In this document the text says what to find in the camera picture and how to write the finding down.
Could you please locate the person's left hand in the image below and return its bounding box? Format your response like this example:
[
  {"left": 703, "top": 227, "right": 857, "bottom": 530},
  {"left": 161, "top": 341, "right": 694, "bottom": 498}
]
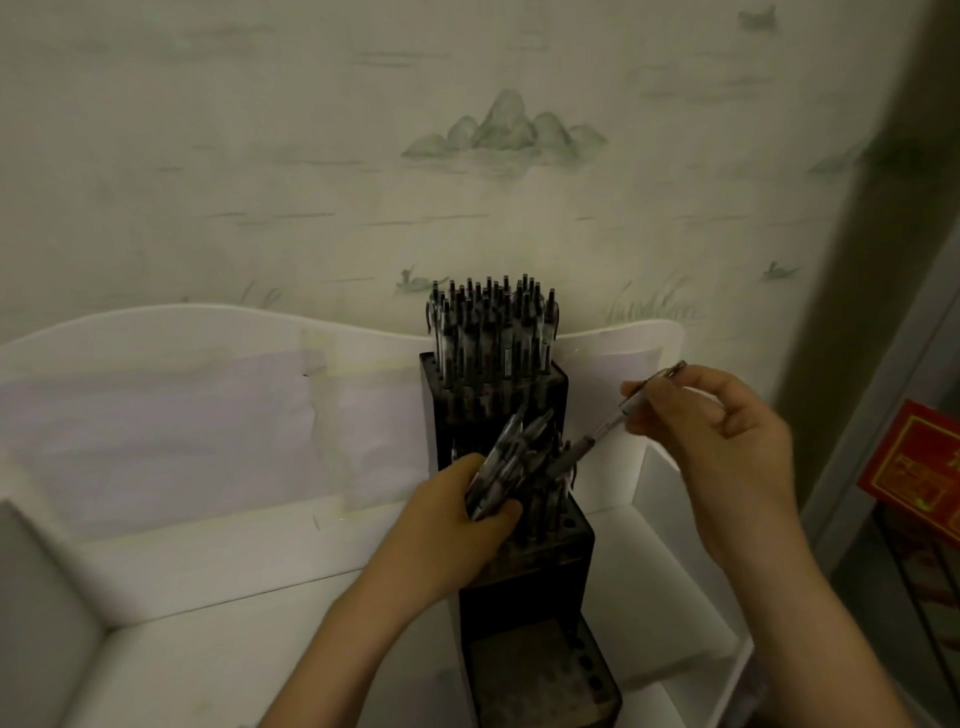
[{"left": 352, "top": 453, "right": 524, "bottom": 609}]

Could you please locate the person's right hand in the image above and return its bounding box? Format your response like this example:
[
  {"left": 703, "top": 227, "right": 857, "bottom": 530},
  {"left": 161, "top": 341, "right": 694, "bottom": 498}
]
[{"left": 620, "top": 365, "right": 804, "bottom": 571}]

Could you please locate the black tiered pen holder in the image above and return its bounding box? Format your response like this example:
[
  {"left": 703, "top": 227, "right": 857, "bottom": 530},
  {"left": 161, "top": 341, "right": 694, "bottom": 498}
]
[{"left": 418, "top": 352, "right": 624, "bottom": 728}]

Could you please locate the bunch of black pens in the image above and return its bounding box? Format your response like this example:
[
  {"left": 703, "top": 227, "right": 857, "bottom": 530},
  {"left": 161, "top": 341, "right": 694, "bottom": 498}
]
[{"left": 464, "top": 404, "right": 556, "bottom": 523}]

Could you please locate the black gel pen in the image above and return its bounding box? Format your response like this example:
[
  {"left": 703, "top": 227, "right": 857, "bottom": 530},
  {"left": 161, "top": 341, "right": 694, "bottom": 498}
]
[{"left": 545, "top": 359, "right": 689, "bottom": 480}]

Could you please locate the row of black pens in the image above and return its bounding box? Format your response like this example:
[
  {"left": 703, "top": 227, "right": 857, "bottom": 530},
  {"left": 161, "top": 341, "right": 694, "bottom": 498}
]
[{"left": 425, "top": 273, "right": 562, "bottom": 399}]

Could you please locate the person's left forearm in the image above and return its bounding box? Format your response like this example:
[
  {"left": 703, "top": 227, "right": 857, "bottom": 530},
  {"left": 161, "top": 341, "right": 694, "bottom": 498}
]
[{"left": 258, "top": 577, "right": 436, "bottom": 728}]

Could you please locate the person's right forearm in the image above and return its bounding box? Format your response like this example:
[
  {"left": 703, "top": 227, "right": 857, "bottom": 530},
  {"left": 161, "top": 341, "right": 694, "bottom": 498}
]
[{"left": 734, "top": 524, "right": 916, "bottom": 728}]

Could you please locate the red sign plate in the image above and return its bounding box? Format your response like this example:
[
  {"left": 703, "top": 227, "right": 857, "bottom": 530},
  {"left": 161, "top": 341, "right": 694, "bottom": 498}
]
[{"left": 857, "top": 399, "right": 960, "bottom": 545}]

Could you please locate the dark glass cabinet door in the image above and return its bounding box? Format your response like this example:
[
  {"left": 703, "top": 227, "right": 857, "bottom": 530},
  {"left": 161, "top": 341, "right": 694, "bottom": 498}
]
[{"left": 832, "top": 299, "right": 960, "bottom": 728}]

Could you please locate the white curved-back shelf unit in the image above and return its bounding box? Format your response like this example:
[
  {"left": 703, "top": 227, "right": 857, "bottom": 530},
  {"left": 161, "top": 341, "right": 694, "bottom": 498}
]
[{"left": 0, "top": 303, "right": 755, "bottom": 728}]

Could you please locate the grey door frame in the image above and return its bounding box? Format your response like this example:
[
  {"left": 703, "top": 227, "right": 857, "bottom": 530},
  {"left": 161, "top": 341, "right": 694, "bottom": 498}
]
[{"left": 798, "top": 224, "right": 960, "bottom": 579}]

